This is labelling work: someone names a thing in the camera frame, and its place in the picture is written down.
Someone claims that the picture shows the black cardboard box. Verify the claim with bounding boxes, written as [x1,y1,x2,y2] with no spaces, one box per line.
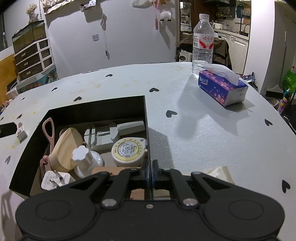
[9,95,147,198]

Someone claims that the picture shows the white plush sheep toy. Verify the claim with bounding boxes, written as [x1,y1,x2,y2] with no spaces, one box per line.
[159,11,172,22]

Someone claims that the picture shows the brown draped chair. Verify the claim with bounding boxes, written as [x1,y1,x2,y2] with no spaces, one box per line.
[175,34,232,70]

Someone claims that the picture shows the pink scissors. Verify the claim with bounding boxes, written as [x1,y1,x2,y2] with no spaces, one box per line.
[40,118,55,178]

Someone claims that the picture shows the white drawer cabinet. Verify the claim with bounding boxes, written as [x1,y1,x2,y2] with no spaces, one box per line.
[14,38,55,81]

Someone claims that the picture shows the glass terrarium tank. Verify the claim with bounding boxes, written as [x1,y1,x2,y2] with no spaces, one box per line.
[11,20,46,54]

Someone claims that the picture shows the white plastic bottle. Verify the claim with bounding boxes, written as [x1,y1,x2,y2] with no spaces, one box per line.
[72,146,104,179]

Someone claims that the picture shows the small grey plug block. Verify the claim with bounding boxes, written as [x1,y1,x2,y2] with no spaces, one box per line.
[16,123,28,143]

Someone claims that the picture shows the round measuring tape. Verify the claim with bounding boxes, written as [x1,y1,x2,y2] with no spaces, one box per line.
[111,137,147,167]

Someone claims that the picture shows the purple tissue pack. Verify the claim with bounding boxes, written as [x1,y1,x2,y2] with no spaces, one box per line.
[198,63,248,107]

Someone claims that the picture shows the grey stapler tool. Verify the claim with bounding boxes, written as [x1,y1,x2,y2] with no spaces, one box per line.
[84,123,119,152]

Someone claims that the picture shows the crumpled tissue paper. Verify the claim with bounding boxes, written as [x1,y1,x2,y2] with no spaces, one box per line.
[201,166,235,184]

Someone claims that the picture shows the clear water bottle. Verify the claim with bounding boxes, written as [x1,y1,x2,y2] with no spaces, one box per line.
[192,14,215,77]

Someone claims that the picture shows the green spray bottle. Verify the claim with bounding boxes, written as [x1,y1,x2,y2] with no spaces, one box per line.
[277,88,290,115]

